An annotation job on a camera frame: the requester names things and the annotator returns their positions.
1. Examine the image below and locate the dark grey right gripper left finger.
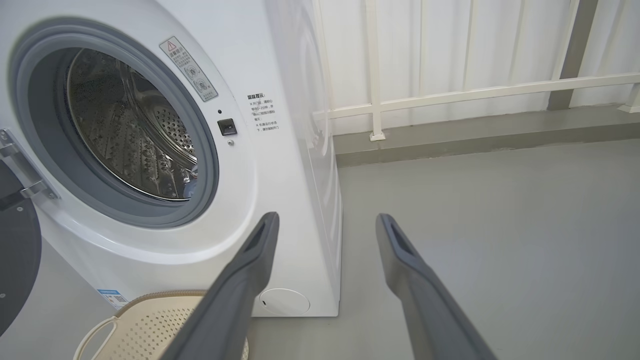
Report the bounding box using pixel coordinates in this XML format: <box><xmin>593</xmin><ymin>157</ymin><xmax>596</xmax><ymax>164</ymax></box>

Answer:
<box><xmin>160</xmin><ymin>211</ymin><xmax>281</xmax><ymax>360</ymax></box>

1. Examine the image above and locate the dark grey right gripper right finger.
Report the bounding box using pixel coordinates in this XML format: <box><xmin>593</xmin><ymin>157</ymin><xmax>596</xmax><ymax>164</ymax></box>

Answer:
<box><xmin>375</xmin><ymin>213</ymin><xmax>498</xmax><ymax>360</ymax></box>

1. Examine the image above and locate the blue denim garment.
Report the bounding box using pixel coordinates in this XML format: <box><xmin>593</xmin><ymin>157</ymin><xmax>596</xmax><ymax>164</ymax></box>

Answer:
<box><xmin>182</xmin><ymin>167</ymin><xmax>199</xmax><ymax>199</ymax></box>

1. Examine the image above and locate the black rimmed glass washer door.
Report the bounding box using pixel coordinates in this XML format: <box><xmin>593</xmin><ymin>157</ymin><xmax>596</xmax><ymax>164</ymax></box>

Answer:
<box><xmin>0</xmin><ymin>160</ymin><xmax>42</xmax><ymax>337</ymax></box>

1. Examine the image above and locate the cream perforated laundry basket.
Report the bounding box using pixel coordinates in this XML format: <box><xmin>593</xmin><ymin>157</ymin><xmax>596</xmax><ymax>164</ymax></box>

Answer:
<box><xmin>73</xmin><ymin>290</ymin><xmax>249</xmax><ymax>360</ymax></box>

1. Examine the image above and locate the white front-load washing machine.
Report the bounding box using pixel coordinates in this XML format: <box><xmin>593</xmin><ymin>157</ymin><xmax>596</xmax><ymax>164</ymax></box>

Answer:
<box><xmin>0</xmin><ymin>0</ymin><xmax>343</xmax><ymax>318</ymax></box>

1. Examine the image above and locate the grey rubber door seal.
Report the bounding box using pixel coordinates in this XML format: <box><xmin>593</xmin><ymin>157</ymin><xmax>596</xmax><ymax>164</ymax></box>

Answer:
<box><xmin>8</xmin><ymin>17</ymin><xmax>221</xmax><ymax>229</ymax></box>

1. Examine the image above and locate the metal door hinge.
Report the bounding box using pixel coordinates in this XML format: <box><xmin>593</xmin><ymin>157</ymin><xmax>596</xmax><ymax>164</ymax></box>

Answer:
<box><xmin>0</xmin><ymin>128</ymin><xmax>61</xmax><ymax>201</ymax></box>

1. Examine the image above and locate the round white filter cover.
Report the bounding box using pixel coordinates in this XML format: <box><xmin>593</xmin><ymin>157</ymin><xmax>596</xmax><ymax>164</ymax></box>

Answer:
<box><xmin>258</xmin><ymin>288</ymin><xmax>311</xmax><ymax>316</ymax></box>

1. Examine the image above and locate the blue energy label sticker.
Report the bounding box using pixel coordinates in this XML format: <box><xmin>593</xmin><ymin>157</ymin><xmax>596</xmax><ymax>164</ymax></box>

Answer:
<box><xmin>97</xmin><ymin>288</ymin><xmax>130</xmax><ymax>311</ymax></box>

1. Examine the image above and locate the black text instruction label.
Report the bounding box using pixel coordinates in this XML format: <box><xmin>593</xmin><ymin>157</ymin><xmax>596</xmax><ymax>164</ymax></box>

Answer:
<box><xmin>246</xmin><ymin>93</ymin><xmax>281</xmax><ymax>132</ymax></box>

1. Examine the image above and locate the perforated steel washer drum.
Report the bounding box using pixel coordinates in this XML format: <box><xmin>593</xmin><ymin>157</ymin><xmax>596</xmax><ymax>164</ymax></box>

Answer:
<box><xmin>66</xmin><ymin>48</ymin><xmax>199</xmax><ymax>202</ymax></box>

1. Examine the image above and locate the white metal railing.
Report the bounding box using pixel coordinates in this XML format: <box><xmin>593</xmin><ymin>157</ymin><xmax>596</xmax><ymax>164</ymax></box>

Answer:
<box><xmin>312</xmin><ymin>0</ymin><xmax>640</xmax><ymax>142</ymax></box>

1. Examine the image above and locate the grey warning label sticker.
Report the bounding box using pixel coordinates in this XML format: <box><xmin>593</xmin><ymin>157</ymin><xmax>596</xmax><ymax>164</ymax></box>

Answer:
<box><xmin>159</xmin><ymin>36</ymin><xmax>219</xmax><ymax>103</ymax></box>

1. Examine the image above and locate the grey vertical post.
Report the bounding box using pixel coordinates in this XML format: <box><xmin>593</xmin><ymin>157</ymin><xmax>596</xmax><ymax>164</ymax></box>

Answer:
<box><xmin>547</xmin><ymin>0</ymin><xmax>599</xmax><ymax>111</ymax></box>

